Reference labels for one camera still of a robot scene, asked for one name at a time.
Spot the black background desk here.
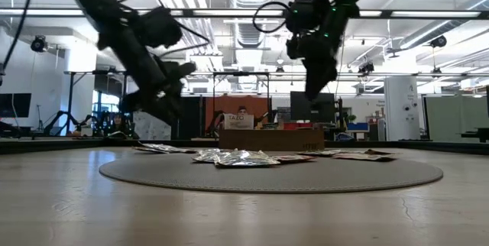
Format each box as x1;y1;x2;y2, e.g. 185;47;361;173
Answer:
460;127;489;144

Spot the white round pillar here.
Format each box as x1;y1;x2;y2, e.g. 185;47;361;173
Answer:
384;76;420;142

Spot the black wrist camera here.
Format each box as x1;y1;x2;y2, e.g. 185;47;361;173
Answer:
284;0;319;34
141;6;184;48

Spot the black computer monitor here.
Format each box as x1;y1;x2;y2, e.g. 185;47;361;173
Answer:
290;91;336;124

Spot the green partition wall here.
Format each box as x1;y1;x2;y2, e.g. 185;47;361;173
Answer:
423;95;489;143

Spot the black partition panel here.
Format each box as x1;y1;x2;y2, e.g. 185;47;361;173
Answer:
171;96;202;141

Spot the brown wooden tea organiser box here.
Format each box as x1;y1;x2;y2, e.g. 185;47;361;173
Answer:
219;128;325;152

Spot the black overhead light beam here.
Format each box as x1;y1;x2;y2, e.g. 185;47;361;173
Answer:
0;7;489;20

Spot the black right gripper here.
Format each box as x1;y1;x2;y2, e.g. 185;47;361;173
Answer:
286;3;360;101

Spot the red storage bin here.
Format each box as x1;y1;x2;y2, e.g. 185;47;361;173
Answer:
282;122;318;131

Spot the orange partition panel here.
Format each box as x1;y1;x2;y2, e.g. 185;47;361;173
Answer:
205;95;270;129

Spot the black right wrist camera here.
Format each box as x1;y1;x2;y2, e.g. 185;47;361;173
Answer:
284;0;319;34

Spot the black wall screen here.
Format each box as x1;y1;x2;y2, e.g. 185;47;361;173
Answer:
0;92;32;119

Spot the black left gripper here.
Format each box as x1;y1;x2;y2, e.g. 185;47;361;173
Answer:
121;60;198;125

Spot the black aluminium table frame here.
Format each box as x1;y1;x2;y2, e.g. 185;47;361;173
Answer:
0;138;489;156

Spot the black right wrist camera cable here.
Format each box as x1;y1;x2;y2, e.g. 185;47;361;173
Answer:
251;0;318;34

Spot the round grey table mat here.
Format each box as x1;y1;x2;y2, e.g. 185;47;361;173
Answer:
98;152;445;195

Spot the white marbled partition panel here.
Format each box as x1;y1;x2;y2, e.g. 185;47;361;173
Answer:
133;110;173;141

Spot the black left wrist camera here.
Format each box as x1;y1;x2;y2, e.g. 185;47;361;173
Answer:
141;6;184;48

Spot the black background gantry frame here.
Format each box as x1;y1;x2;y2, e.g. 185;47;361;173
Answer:
212;71;271;131

